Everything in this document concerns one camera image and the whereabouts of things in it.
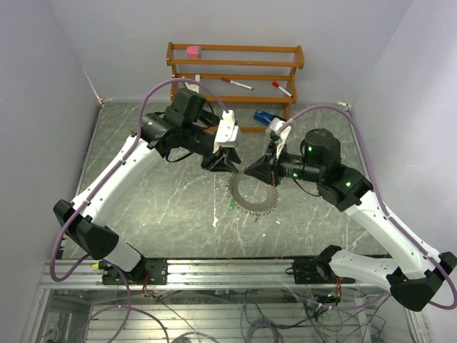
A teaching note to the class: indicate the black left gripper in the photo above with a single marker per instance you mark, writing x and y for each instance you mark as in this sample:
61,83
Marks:
223,163

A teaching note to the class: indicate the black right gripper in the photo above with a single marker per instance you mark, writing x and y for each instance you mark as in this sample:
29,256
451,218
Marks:
268,167

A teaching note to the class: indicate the round metal keyring disc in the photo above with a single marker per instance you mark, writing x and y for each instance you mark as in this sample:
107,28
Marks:
256,209

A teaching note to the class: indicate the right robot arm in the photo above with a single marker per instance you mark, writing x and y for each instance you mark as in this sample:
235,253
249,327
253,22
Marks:
412,274

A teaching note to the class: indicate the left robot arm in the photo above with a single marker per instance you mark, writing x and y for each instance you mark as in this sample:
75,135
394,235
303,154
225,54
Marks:
184,124

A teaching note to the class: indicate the blue stapler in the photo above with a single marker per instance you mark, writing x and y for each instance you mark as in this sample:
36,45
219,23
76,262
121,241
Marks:
263,117

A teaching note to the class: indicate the white plastic clamp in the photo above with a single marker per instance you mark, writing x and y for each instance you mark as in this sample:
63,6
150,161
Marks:
192,86

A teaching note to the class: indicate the red white marker pen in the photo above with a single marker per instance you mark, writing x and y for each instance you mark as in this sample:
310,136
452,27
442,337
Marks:
230,81

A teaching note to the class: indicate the red capped white marker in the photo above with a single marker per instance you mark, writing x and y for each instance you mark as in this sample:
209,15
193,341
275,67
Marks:
278,86

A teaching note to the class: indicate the wooden shelf rack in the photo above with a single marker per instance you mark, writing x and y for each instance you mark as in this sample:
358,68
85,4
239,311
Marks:
256,66

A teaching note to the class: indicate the pink eraser block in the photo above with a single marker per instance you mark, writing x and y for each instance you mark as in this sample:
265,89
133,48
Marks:
193,51

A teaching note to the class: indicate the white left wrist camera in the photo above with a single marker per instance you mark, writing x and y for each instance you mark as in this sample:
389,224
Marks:
228,132

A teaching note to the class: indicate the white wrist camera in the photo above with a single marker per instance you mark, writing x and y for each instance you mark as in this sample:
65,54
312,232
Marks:
228,132
279,132

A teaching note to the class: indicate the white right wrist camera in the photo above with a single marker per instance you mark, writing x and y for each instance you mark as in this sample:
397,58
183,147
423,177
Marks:
279,132

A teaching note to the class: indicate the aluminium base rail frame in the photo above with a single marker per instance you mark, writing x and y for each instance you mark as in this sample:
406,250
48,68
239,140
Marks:
202,274

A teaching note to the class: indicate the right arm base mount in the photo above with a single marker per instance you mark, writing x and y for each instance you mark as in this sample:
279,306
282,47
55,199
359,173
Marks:
314,269

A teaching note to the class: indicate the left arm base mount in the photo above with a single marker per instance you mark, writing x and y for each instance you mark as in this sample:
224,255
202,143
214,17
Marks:
148,271

